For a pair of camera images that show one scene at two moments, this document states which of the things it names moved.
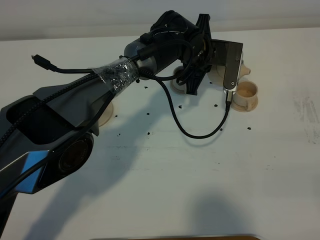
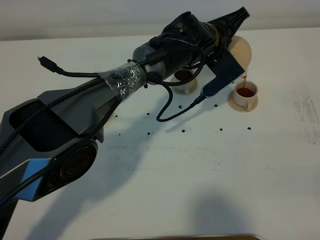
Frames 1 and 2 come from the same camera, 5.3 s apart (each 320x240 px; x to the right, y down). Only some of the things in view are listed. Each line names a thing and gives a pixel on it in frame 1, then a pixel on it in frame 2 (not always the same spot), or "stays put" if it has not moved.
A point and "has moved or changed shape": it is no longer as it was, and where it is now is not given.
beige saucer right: [244, 109] stays put
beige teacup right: [246, 94] stays put
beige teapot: [216, 74] has moved or changed shape
